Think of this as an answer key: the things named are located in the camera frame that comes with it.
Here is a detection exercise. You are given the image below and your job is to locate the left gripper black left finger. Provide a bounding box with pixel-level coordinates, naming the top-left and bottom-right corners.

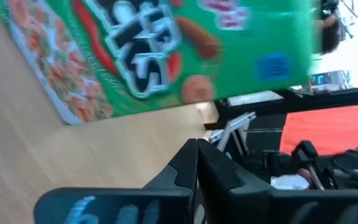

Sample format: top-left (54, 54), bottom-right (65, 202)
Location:
top-left (34, 138), bottom-right (199, 224)

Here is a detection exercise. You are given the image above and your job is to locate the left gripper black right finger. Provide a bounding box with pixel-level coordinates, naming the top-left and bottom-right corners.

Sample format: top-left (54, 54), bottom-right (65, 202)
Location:
top-left (197, 138), bottom-right (358, 224)

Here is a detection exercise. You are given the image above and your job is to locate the green cereal box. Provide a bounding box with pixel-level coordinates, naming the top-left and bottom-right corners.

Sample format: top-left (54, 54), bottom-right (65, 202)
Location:
top-left (0, 0), bottom-right (319, 126)

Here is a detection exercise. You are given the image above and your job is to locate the red panel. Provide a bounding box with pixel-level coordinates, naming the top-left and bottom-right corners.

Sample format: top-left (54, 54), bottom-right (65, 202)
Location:
top-left (279, 103), bottom-right (358, 156)

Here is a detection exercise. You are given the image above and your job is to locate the black metal beam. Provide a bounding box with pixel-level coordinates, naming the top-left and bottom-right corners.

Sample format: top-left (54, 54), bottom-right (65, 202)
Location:
top-left (203, 85), bottom-right (358, 131)

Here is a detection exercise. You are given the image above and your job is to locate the person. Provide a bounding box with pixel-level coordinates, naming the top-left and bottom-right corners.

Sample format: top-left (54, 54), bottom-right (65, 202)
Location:
top-left (318, 0), bottom-right (342, 55)

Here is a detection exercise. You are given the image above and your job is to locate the silver metal bracket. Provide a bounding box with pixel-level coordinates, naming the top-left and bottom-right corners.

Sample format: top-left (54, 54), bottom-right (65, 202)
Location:
top-left (209, 111), bottom-right (257, 152)

